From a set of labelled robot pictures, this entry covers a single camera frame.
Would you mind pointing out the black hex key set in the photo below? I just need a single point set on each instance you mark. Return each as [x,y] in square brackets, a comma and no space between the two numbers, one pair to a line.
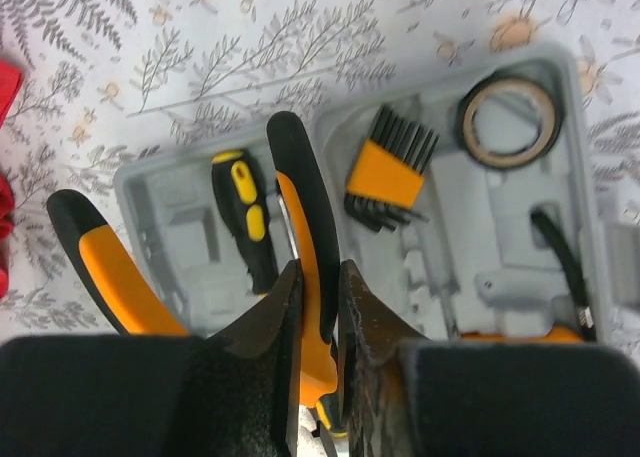
[389,172]

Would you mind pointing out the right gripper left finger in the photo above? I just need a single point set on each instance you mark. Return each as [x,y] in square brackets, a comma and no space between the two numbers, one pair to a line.
[86,395]

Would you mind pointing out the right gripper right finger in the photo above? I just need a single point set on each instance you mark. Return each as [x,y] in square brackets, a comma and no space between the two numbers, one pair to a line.
[405,395]

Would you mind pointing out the floral table mat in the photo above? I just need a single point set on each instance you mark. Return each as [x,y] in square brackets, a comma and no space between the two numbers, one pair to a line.
[107,83]

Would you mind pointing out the red cloth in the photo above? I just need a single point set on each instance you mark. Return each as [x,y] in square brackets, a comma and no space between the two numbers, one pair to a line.
[11,81]

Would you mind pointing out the orange tape measure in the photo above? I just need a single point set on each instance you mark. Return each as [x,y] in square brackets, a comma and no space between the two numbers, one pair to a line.
[577,287]

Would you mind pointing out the black yellow screwdriver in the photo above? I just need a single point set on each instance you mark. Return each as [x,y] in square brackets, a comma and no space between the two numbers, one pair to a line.
[240,194]

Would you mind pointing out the orange handled pliers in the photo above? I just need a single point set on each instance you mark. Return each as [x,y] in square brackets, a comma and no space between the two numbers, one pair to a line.
[310,237]

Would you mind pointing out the black electrical tape roll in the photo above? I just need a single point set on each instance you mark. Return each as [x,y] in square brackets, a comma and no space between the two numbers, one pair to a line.
[507,121]

